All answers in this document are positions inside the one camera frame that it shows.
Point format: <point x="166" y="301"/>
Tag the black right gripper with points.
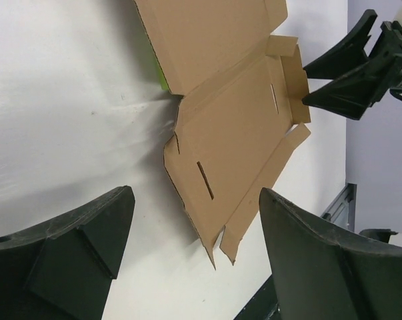
<point x="357" y="84"/>

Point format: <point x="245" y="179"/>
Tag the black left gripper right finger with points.
<point x="322" y="271"/>

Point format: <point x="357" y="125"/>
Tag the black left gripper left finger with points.
<point x="63" y="268"/>

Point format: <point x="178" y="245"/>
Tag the brown cardboard box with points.
<point x="241" y="114"/>

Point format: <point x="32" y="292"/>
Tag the green wooden block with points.
<point x="161" y="77"/>

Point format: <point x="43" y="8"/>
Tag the aluminium frame rail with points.
<point x="341" y="211"/>

